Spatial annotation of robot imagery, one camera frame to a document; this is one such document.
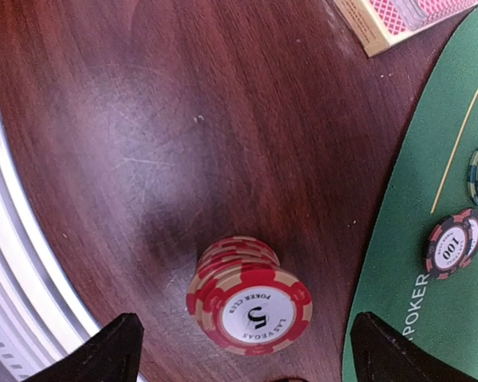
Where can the green round poker mat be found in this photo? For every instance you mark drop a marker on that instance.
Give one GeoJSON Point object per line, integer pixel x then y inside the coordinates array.
{"type": "Point", "coordinates": [429, 183]}

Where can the black chips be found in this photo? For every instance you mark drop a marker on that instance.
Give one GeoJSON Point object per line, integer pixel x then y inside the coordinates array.
{"type": "Point", "coordinates": [452, 244]}

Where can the red five chip stack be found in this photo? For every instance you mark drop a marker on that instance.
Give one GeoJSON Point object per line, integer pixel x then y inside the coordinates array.
{"type": "Point", "coordinates": [244, 301]}

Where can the aluminium front rail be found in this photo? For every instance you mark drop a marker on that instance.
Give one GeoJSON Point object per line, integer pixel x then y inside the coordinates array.
{"type": "Point", "coordinates": [42, 319]}

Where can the gold playing card box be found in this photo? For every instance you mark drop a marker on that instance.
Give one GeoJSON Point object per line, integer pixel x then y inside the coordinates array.
{"type": "Point", "coordinates": [367, 26]}

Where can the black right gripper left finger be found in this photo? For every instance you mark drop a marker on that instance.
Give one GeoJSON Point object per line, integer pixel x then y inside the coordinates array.
{"type": "Point", "coordinates": [113, 354]}

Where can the red backed card deck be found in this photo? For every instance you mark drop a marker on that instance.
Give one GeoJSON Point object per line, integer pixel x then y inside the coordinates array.
{"type": "Point", "coordinates": [411, 15]}

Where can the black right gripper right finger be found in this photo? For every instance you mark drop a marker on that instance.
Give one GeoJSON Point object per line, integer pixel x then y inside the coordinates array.
{"type": "Point", "coordinates": [382, 354]}

